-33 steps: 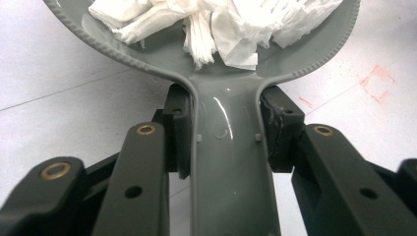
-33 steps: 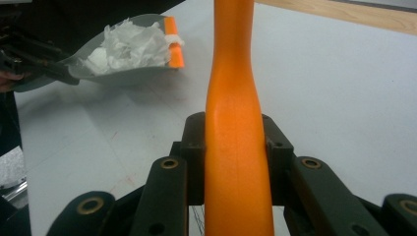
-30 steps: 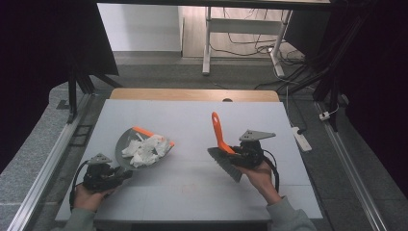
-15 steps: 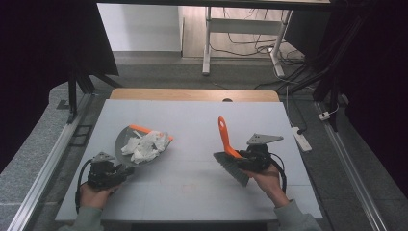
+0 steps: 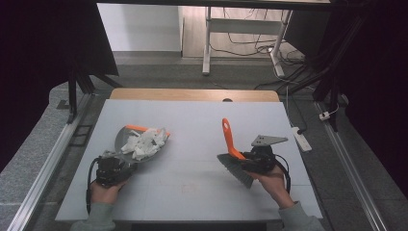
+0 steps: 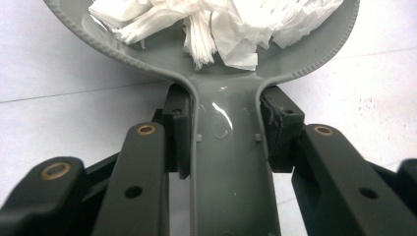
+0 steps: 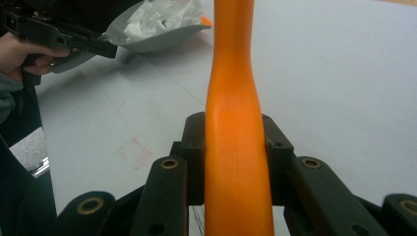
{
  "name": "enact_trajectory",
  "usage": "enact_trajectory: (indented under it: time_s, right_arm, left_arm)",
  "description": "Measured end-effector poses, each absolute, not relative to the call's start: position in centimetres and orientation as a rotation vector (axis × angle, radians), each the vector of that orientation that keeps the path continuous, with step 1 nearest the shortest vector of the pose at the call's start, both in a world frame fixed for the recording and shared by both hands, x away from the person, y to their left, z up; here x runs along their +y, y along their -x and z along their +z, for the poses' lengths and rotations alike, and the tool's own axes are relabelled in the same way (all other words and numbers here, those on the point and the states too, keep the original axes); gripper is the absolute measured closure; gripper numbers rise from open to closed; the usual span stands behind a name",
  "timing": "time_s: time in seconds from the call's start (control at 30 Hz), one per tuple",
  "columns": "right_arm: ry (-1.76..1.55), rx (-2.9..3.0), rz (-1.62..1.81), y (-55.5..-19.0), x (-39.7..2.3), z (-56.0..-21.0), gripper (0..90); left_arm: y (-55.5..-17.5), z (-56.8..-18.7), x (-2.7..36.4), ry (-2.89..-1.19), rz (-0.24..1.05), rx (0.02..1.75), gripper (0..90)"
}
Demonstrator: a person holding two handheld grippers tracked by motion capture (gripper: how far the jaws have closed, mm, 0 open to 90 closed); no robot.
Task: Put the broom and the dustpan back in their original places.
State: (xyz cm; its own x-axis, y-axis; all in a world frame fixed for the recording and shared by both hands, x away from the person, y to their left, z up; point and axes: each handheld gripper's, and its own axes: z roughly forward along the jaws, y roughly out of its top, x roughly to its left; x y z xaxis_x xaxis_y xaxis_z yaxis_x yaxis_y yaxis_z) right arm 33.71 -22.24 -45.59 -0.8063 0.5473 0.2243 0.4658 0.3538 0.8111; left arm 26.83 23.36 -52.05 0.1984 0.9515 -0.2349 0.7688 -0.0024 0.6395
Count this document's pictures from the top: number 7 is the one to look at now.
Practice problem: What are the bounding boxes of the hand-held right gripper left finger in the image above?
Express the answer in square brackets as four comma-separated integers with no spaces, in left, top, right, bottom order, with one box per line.
[169,111,207,207]

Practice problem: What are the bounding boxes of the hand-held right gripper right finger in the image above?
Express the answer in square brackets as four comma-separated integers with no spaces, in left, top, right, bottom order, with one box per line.
[261,113,295,207]

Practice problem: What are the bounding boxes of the orange-handled grey brush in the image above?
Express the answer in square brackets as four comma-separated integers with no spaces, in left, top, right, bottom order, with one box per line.
[204,0,275,236]

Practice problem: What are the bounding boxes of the pile of white paper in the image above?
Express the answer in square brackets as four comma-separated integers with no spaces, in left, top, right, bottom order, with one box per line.
[123,0,205,44]

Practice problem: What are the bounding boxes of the grey dustpan with orange edge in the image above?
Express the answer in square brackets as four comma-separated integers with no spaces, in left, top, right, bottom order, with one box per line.
[50,0,213,75]

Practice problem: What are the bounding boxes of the aluminium rail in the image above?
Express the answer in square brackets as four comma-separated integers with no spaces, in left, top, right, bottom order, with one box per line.
[30,156,51,179]

